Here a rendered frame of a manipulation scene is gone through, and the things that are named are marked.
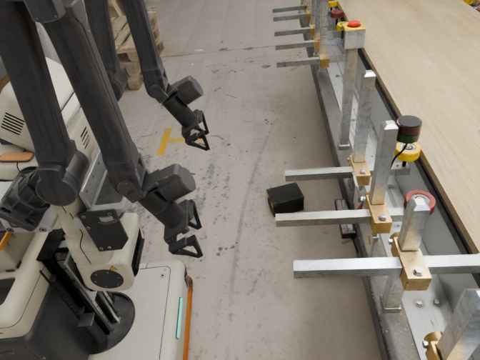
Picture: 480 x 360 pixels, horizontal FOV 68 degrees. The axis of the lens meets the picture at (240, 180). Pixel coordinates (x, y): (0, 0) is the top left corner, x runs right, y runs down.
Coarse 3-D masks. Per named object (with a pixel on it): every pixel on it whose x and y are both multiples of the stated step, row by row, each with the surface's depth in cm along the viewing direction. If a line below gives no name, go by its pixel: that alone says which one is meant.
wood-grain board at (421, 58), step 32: (352, 0) 248; (384, 0) 240; (416, 0) 233; (448, 0) 226; (384, 32) 199; (416, 32) 193; (448, 32) 189; (384, 64) 169; (416, 64) 166; (448, 64) 162; (416, 96) 145; (448, 96) 142; (448, 128) 127; (448, 160) 114; (448, 192) 104
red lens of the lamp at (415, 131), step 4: (400, 116) 92; (396, 124) 91; (400, 124) 90; (400, 128) 90; (404, 128) 89; (408, 128) 89; (412, 128) 88; (416, 128) 88; (420, 128) 89; (400, 132) 91; (404, 132) 90; (408, 132) 89; (412, 132) 89; (416, 132) 89
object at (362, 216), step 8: (392, 208) 107; (400, 208) 107; (280, 216) 110; (288, 216) 109; (296, 216) 109; (304, 216) 109; (312, 216) 108; (320, 216) 108; (328, 216) 107; (336, 216) 107; (344, 216) 107; (352, 216) 106; (360, 216) 106; (368, 216) 106; (392, 216) 105; (400, 216) 105; (280, 224) 110; (288, 224) 110; (296, 224) 109; (304, 224) 109; (312, 224) 109; (320, 224) 109; (328, 224) 109
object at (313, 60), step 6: (342, 54) 203; (282, 60) 207; (288, 60) 206; (294, 60) 205; (300, 60) 204; (306, 60) 203; (312, 60) 203; (318, 60) 203; (330, 60) 203; (336, 60) 202; (342, 60) 202; (276, 66) 207; (282, 66) 206; (288, 66) 206
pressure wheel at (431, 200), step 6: (414, 192) 104; (420, 192) 104; (426, 192) 104; (408, 198) 103; (414, 198) 103; (420, 198) 102; (426, 198) 102; (432, 198) 102; (432, 204) 100; (432, 210) 101
